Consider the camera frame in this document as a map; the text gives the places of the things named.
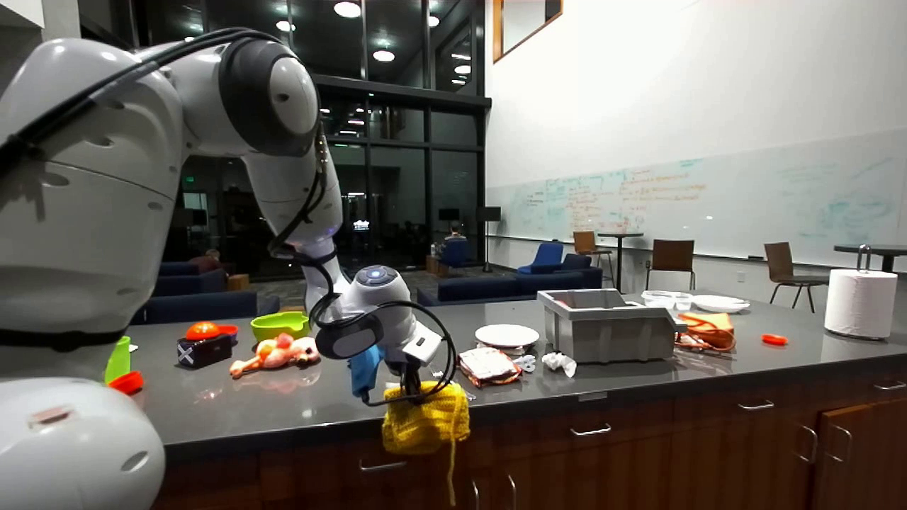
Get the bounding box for blue lounge chair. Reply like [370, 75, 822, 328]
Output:
[531, 238, 564, 272]

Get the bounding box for white plate far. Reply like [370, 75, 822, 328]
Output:
[693, 296, 751, 314]

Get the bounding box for round high table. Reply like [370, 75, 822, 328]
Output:
[598, 229, 645, 293]

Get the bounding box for white paper towel roll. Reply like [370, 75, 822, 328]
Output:
[825, 269, 900, 340]

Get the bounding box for wooden counter cabinets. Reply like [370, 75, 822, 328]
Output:
[154, 357, 907, 510]

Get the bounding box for green plastic bowl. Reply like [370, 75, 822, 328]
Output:
[249, 308, 309, 340]

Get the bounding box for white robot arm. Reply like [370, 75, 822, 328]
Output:
[0, 28, 452, 510]

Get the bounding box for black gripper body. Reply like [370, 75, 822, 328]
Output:
[399, 359, 424, 400]

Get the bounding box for dark blue sofa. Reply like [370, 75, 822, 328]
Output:
[407, 269, 601, 303]

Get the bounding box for grey chair right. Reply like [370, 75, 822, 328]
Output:
[762, 242, 827, 308]

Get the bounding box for silver cabinet handle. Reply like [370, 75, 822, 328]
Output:
[569, 423, 615, 439]

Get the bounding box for grey metal bin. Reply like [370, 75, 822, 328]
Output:
[538, 289, 676, 366]

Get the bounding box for pink orange plush toy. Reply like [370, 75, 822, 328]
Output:
[231, 335, 320, 381]

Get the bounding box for yellow knitted cloth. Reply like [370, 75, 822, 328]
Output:
[381, 383, 472, 505]

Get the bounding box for white round plate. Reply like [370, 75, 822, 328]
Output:
[477, 323, 538, 349]

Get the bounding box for small orange object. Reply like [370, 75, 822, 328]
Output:
[762, 332, 788, 349]

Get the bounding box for brown wooden chair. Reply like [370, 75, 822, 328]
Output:
[646, 238, 694, 277]

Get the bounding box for black box white cross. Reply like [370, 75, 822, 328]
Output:
[176, 338, 235, 368]

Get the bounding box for green plastic cup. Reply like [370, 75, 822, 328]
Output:
[103, 335, 134, 383]

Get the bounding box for orange food package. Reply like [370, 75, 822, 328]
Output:
[676, 313, 734, 354]

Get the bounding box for snack packet pile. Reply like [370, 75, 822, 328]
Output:
[460, 347, 578, 386]

